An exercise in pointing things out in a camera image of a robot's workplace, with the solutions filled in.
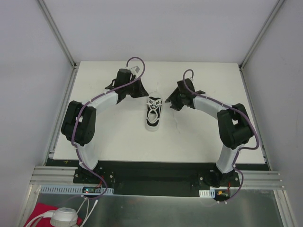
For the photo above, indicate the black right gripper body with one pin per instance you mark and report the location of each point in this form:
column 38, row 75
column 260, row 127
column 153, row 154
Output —
column 178, row 99

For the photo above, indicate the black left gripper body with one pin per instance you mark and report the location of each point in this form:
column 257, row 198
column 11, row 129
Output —
column 135, row 87

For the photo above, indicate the white shoelace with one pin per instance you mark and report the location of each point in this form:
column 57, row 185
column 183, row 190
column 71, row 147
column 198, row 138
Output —
column 155, row 102

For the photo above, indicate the black white canvas sneaker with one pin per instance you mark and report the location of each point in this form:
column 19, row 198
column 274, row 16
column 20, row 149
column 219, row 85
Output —
column 154, row 116

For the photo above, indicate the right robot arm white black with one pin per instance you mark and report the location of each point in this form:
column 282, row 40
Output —
column 233, row 124

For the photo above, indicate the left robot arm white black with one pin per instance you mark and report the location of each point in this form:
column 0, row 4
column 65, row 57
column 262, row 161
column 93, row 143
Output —
column 80, row 119

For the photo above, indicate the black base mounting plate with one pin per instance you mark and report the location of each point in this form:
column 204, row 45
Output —
column 171, row 189

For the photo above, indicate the white bottle cap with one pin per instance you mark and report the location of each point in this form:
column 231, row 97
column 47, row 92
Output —
column 64, row 217

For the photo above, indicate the red cloth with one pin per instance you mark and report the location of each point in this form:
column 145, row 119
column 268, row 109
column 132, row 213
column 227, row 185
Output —
column 41, row 215

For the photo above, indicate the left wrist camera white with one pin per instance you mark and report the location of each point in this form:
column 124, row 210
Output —
column 134, row 70

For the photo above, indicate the right aluminium corner post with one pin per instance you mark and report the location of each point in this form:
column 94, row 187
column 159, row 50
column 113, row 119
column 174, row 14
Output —
column 269, row 20

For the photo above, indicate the aluminium corner post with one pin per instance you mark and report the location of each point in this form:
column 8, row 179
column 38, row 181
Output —
column 56, row 32
column 269, row 20

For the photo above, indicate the right grey cable duct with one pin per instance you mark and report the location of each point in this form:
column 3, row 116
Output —
column 207, row 193

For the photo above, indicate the grey cable duct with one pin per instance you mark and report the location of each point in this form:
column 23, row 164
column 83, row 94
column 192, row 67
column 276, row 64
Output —
column 207, row 193
column 73, row 190

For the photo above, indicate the left aluminium corner post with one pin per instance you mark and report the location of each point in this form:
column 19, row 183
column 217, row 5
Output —
column 56, row 32

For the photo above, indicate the aluminium frame rail front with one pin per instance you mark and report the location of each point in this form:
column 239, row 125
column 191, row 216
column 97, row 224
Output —
column 264, row 180

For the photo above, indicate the left grey cable duct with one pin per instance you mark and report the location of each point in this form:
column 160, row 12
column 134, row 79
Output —
column 73, row 190

